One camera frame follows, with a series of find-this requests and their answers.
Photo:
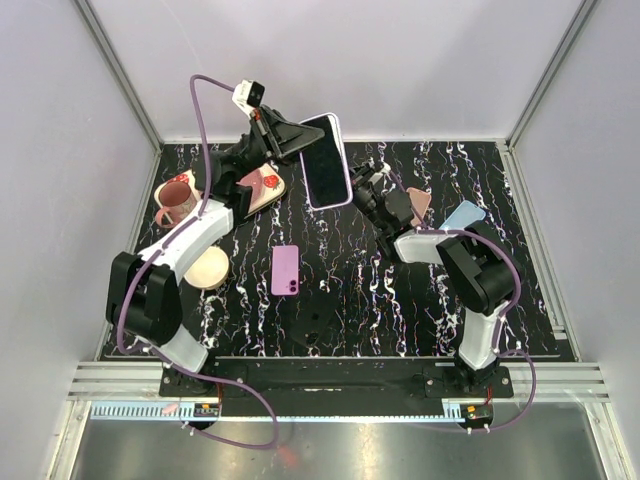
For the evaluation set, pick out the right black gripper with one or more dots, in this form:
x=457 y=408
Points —
x=360 y=176

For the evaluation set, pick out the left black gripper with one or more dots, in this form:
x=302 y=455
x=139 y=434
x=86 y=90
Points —
x=278 y=139

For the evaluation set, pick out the pink phone case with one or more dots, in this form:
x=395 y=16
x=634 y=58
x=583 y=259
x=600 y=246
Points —
x=420 y=201

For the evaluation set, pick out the light blue phone case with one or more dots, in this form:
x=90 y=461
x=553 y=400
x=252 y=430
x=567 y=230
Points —
x=465 y=214

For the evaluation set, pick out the black bare phone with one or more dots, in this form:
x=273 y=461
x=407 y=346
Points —
x=310 y=321

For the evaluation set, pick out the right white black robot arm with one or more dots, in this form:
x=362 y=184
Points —
x=483 y=274

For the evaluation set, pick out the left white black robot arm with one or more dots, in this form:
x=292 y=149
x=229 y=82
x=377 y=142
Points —
x=143 y=302

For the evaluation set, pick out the cream strawberry tray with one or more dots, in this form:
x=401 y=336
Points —
x=273 y=188

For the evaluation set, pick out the pink dotted plate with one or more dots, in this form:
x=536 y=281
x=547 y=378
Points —
x=253 y=180

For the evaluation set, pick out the pink mug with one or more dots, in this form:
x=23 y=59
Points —
x=177 y=202

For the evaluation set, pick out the beige wooden bowl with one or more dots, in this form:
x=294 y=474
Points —
x=210 y=270

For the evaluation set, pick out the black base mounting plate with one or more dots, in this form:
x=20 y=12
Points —
x=431 y=376

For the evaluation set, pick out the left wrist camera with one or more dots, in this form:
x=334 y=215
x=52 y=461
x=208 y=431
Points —
x=248 y=95

